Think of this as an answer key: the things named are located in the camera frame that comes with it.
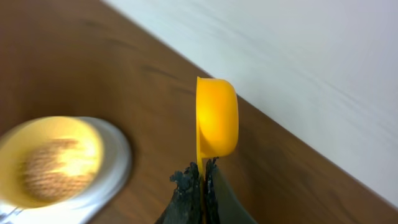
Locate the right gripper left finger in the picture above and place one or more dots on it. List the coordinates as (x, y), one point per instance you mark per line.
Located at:
(185, 204)

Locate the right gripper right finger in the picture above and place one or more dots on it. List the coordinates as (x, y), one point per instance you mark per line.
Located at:
(221, 204)

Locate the yellow measuring scoop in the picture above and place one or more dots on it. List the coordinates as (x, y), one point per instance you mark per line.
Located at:
(217, 128)

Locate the yellow plastic bowl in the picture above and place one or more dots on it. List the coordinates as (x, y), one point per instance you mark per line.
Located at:
(24, 138)

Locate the white digital kitchen scale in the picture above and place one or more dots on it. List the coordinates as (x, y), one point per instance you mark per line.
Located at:
(114, 169)

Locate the soybeans in yellow bowl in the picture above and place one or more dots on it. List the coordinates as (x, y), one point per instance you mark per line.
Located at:
(58, 169)

